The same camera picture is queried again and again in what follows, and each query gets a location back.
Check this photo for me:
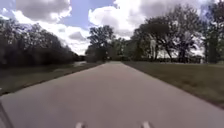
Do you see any grey asphalt path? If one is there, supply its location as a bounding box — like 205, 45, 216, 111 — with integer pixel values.
0, 60, 224, 128

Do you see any row of tall trees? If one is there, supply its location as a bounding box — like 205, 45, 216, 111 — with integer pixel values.
84, 0, 224, 65

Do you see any grass field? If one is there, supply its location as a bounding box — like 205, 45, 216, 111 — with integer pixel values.
122, 60, 224, 109

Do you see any grass verge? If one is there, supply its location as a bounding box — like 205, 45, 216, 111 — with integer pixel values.
0, 61, 104, 96

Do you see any dense wood of trees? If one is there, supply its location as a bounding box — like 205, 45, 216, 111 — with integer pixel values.
0, 17, 81, 68

